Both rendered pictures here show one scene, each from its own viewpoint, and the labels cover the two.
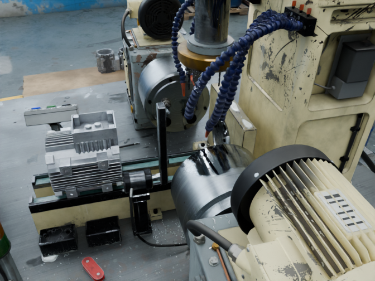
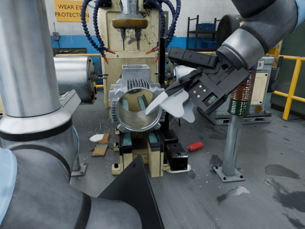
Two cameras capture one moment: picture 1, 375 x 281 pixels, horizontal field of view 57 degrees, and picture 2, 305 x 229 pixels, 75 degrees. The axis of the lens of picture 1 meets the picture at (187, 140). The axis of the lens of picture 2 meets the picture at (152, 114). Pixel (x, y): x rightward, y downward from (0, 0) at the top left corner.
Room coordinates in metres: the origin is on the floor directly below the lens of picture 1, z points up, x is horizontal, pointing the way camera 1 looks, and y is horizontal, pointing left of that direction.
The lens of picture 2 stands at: (0.66, 1.03, 1.24)
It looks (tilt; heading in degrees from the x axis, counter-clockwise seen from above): 20 degrees down; 277
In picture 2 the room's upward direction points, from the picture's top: straight up
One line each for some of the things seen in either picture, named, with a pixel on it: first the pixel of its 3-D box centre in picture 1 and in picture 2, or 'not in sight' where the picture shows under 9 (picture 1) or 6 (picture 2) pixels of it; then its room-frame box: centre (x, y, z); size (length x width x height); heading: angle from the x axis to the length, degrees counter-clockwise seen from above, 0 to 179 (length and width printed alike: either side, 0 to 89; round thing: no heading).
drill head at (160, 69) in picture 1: (169, 87); (63, 81); (1.25, 0.07, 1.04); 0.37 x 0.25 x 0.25; 16
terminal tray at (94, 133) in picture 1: (95, 131); (135, 76); (0.82, 0.27, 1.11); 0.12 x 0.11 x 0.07; 106
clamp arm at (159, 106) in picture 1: (161, 146); (161, 66); (0.74, 0.07, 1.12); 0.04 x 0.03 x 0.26; 106
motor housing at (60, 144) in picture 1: (86, 158); (136, 102); (0.81, 0.31, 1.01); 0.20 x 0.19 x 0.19; 106
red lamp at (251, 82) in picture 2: not in sight; (244, 75); (0.47, 0.42, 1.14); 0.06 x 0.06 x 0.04
